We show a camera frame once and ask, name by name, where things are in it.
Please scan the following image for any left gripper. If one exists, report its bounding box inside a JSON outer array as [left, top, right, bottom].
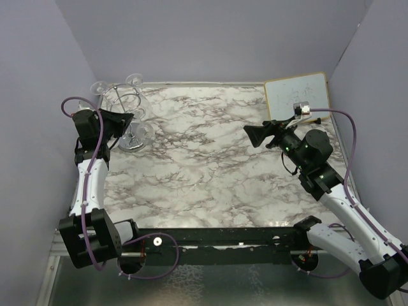
[[95, 108, 134, 142]]

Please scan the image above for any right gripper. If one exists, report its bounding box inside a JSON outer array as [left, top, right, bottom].
[[245, 115, 309, 171]]

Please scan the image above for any clear wine glass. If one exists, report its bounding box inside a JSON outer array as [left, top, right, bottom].
[[131, 94, 154, 145], [126, 73, 143, 87], [90, 81, 108, 96]]

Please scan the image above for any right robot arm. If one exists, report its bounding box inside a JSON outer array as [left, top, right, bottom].
[[244, 120, 407, 300]]

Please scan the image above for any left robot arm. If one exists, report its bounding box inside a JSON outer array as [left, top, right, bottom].
[[59, 109, 141, 268]]

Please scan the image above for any chrome wine glass rack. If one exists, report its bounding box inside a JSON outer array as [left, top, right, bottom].
[[100, 84, 154, 152]]

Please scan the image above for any small whiteboard on stand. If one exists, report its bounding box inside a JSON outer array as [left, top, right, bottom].
[[264, 72, 330, 120]]

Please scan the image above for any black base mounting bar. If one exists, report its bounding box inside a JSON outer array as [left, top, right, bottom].
[[123, 226, 310, 266]]

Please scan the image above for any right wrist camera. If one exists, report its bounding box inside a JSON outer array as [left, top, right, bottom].
[[286, 101, 312, 129]]

